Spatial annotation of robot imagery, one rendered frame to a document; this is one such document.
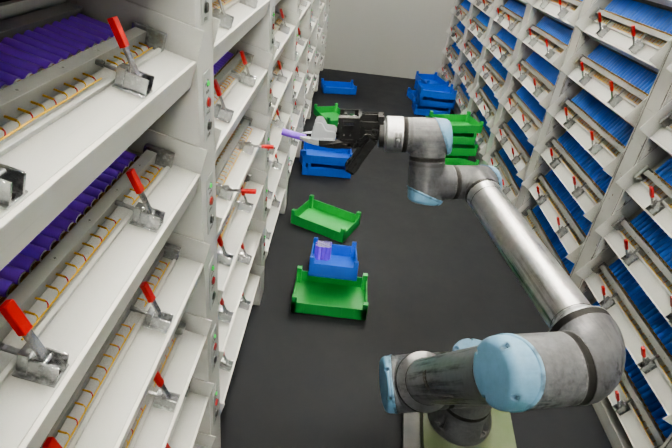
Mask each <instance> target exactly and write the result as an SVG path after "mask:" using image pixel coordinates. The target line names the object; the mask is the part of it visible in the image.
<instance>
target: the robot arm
mask: <svg viewBox="0 0 672 448"><path fill-rule="evenodd" d="M344 111H355V115H354V114H350V115H347V112H344ZM302 134H306V136H300V139H301V140H303V141H305V142H307V143H310V144H313V145H317V146H320V147H325V148H332V149H342V148H344V149H354V148H356V147H357V149H356V150H355V152H354V153H353V154H352V156H351V157H349V159H348V160H347V161H346V163H345V171H346V172H348V173H349V174H351V175H354V173H355V172H356V171H357V170H358V169H359V168H360V165H361V164H362V163H363V161H364V160H365V159H366V157H367V156H368V155H369V153H370V152H371V151H372V149H373V148H374V147H375V145H376V144H377V140H378V148H383V147H384V150H385V152H406V153H410V158H409V174H408V185H407V188H408V193H407V196H408V199H409V200H410V201H412V202H415V203H418V204H423V205H430V206H435V205H436V206H439V205H441V204H442V203H443V201H442V200H451V199H464V200H466V202H467V204H468V205H469V206H470V207H471V208H472V210H473V211H474V213H475V214H476V216H477V217H478V219H479V220H480V222H481V223H482V225H483V227H484V228H485V230H486V231H487V233H488V234H489V236H490V237H491V239H492V240H493V242H494V244H495V245H496V247H497V248H498V250H499V251H500V253H501V254H502V256H503V257H504V259H505V260H506V262H507V264H508V265H509V267H510V268H511V270H512V271H513V273H514V274H515V276H516V277H517V279H518V281H519V282H520V284H521V285H522V287H523V288H524V290H525V291H526V293H527V294H528V296H529V297H530V299H531V301H532V302H533V304H534V305H535V307H536V308H537V310H538V311H539V313H540V314H541V316H542V318H543V319H544V321H545V322H546V324H547V325H548V327H549V328H550V329H549V332H541V333H523V334H511V333H501V334H497V335H494V336H489V337H487V338H485V339H484V340H482V341H481V340H478V339H473V338H472V339H469V338H466V339H462V340H460V341H458V342H457V343H456V344H455V345H454V347H453V349H452V351H451V352H433V353H431V352H428V351H417V352H413V353H410V354H401V355H389V356H383V357H382V358H381V359H380V363H379V382H380V391H381V398H382V402H383V406H384V409H385V411H386V412H387V413H395V414H398V413H410V412H422V413H427V415H428V419H429V421H430V423H431V425H432V427H433V428H434V430H435V431H436V432H437V433H438V434H439V435H440V436H441V437H442V438H444V439H445V440H447V441H448V442H450V443H452V444H455V445H458V446H464V447H470V446H475V445H478V444H480V443H482V442H483V441H484V440H485V439H486V438H487V436H488V434H489V432H490V430H491V426H492V417H491V409H492V407H493V408H495V409H497V410H499V411H505V412H512V413H519V412H524V411H527V410H536V409H547V408H558V407H569V406H586V405H591V404H594V403H598V402H599V401H601V400H603V399H604V398H606V397H607V396H609V395H610V394H611V393H612V392H613V390H614V389H615V388H616V387H617V385H618V384H619V382H620V380H621V377H622V375H623V372H624V368H625V361H626V350H625V342H624V339H623V336H622V333H621V330H620V328H619V326H618V325H617V323H616V321H615V320H614V319H613V318H612V316H611V315H610V314H609V313H608V311H607V310H606V309H604V308H602V307H600V306H593V305H591V304H590V303H589V301H588V300H587V299H586V298H585V296H584V295H583V294H582V292H581V291H580V290H579V289H578V287H577V286H576V285H575V283H574V282H573V281H572V280H571V278H570V277H569V276H568V274H567V273H566V272H565V271H564V269H563V268H562V267H561V265H560V264H559V263H558V262H557V260H556V259H555V258H554V256H553V255H552V254H551V253H550V251H549V250H548V249H547V247H546V246H545V245H544V244H543V242H542V241H541V240H540V238H539V237H538V236H537V235H536V233H535V232H534V231H533V229H532V228H531V227H530V226H529V224H528V223H527V222H526V220H525V219H524V218H523V217H522V215H521V214H520V213H519V211H518V210H517V209H516V208H515V206H514V205H513V204H512V202H511V201H510V200H509V199H508V197H507V196H506V195H505V193H504V192H503V191H502V177H501V175H500V172H499V171H498V169H496V168H495V167H493V166H488V165H483V164H482V165H445V156H446V155H449V154H450V153H451V152H452V144H453V132H452V126H451V123H450V121H449V120H448V119H445V118H436V117H434V118H426V117H403V116H387V117H386V120H385V121H384V112H361V111H360V109H340V115H339V117H338V125H337V127H336V126H335V125H329V124H327V123H326V121H325V119H324V117H323V116H318V117H316V119H315V123H314V126H313V130H312V131H308V132H302ZM336 138H337V139H336Z"/></svg>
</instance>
